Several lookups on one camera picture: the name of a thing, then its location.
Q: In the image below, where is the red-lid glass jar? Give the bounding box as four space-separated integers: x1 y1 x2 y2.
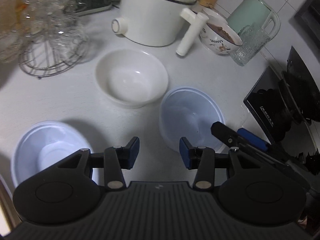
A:
1 0 25 63

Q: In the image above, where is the wire cup rack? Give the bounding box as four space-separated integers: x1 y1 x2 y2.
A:
18 0 89 79

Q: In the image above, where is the black induction stove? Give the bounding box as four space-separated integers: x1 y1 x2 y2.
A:
244 47 319 175

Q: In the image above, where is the white plastic handle tool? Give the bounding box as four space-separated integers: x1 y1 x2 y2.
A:
176 8 209 57

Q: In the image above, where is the clear plastic bowl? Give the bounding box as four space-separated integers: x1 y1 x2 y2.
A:
159 87 225 152
10 121 92 187

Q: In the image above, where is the textured glass mug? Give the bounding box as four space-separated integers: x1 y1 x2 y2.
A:
230 23 271 66

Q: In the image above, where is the white ceramic bowl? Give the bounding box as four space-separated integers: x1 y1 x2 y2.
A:
94 48 169 109

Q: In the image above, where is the green kettle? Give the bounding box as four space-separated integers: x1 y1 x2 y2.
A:
227 0 281 40

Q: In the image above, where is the white electric cooker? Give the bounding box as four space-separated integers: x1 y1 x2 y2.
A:
111 0 197 47

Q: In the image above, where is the floral bowl with food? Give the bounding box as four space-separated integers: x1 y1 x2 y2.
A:
200 21 243 55

